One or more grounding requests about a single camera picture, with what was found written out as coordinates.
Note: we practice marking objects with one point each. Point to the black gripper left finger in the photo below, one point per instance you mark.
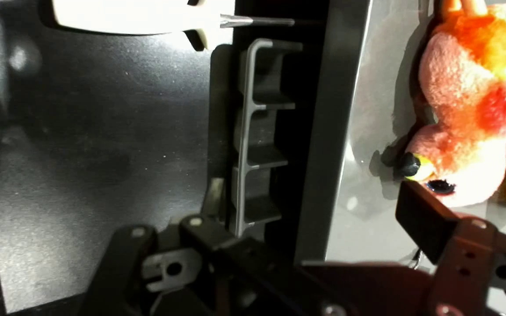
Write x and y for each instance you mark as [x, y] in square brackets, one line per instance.
[215, 199]

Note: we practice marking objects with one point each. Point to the grey dish rack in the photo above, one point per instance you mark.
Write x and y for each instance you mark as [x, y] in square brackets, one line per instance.
[254, 146]

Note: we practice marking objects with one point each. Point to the orange pink plush toy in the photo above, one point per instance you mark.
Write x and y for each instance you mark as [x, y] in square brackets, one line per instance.
[470, 88]

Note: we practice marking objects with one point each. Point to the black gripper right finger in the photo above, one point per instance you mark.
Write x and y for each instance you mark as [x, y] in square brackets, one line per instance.
[426, 221]

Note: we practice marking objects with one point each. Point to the open black drawer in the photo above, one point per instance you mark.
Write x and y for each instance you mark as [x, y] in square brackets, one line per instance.
[89, 176]

